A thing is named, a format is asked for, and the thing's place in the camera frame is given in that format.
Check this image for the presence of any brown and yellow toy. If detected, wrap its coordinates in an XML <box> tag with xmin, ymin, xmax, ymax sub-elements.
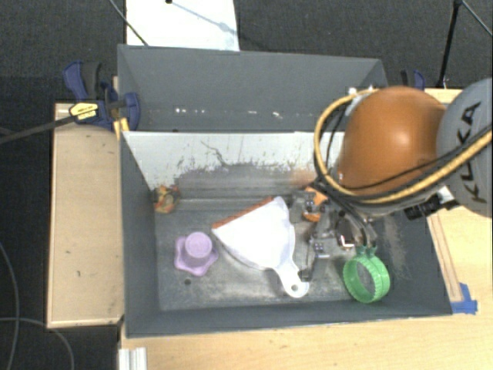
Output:
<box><xmin>153</xmin><ymin>183</ymin><xmax>182</xmax><ymax>214</ymax></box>

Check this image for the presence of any small orange object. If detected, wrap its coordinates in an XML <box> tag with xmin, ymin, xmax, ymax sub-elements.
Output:
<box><xmin>302</xmin><ymin>186</ymin><xmax>329</xmax><ymax>224</ymax></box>

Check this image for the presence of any grey metal bin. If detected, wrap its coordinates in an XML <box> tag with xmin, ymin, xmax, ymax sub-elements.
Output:
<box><xmin>116</xmin><ymin>43</ymin><xmax>454</xmax><ymax>339</ymax></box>

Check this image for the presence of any pale wood board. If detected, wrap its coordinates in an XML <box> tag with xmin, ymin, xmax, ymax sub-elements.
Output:
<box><xmin>45</xmin><ymin>102</ymin><xmax>126</xmax><ymax>329</ymax></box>

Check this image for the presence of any black cylinder on white bracket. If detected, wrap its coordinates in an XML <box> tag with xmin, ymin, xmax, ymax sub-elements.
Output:
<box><xmin>403</xmin><ymin>186</ymin><xmax>455</xmax><ymax>220</ymax></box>

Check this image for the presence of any green ribbed ring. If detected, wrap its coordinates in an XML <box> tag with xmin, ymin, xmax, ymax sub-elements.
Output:
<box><xmin>342</xmin><ymin>253</ymin><xmax>391</xmax><ymax>304</ymax></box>

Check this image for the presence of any purple flower-shaped cup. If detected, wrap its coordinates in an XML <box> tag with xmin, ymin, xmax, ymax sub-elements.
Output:
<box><xmin>173</xmin><ymin>231</ymin><xmax>220</xmax><ymax>278</ymax></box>

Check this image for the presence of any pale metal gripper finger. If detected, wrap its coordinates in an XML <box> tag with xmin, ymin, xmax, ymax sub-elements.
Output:
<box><xmin>299</xmin><ymin>240</ymin><xmax>327</xmax><ymax>283</ymax></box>
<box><xmin>290</xmin><ymin>192</ymin><xmax>317</xmax><ymax>224</ymax></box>

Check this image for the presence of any white dustpan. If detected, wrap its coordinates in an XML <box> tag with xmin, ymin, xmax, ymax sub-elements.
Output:
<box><xmin>211</xmin><ymin>195</ymin><xmax>311</xmax><ymax>299</ymax></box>

